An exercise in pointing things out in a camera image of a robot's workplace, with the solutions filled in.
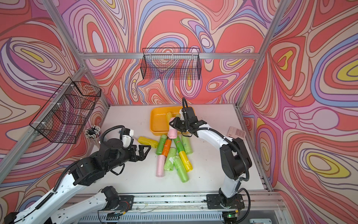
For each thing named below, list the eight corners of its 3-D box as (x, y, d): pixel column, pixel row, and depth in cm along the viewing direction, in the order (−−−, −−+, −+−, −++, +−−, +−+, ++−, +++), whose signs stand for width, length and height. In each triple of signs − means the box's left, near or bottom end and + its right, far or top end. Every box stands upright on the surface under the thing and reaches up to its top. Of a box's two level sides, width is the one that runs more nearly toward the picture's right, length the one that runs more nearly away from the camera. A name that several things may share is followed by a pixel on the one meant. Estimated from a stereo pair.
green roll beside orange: (155, 154, 92) (155, 152, 90) (161, 136, 102) (161, 134, 100) (162, 155, 92) (161, 153, 90) (167, 136, 101) (166, 134, 99)
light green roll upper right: (181, 155, 93) (181, 152, 90) (181, 139, 101) (181, 136, 98) (192, 155, 93) (193, 152, 90) (191, 139, 101) (192, 136, 98)
